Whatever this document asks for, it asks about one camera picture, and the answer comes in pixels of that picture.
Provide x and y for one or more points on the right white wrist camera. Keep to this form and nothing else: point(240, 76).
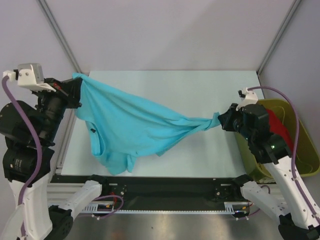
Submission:
point(248, 97)

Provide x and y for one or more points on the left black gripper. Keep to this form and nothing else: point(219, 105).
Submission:
point(72, 87)

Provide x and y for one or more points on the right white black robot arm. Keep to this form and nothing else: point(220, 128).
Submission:
point(298, 216)

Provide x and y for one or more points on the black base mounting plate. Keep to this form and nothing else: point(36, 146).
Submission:
point(166, 193)

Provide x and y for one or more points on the olive green plastic bin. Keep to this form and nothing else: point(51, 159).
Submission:
point(307, 158)

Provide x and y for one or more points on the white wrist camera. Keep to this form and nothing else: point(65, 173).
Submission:
point(248, 97)
point(29, 76)

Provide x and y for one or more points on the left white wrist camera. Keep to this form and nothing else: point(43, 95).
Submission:
point(29, 76)

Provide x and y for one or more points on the turquoise t shirt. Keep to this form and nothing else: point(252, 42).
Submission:
point(124, 127)

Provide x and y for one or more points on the right aluminium frame post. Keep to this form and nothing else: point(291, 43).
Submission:
point(279, 35)

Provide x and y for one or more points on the white slotted cable duct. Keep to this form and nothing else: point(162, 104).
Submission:
point(229, 208)

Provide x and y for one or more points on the left aluminium frame post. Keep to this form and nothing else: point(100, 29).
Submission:
point(53, 23)

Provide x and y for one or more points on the aluminium front rail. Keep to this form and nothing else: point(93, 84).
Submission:
point(61, 191)

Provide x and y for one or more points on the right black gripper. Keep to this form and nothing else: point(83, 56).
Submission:
point(230, 120)

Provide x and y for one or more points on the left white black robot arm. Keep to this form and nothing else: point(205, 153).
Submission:
point(29, 136)

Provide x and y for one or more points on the aluminium frame post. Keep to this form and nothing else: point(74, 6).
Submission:
point(53, 23)
point(279, 35)

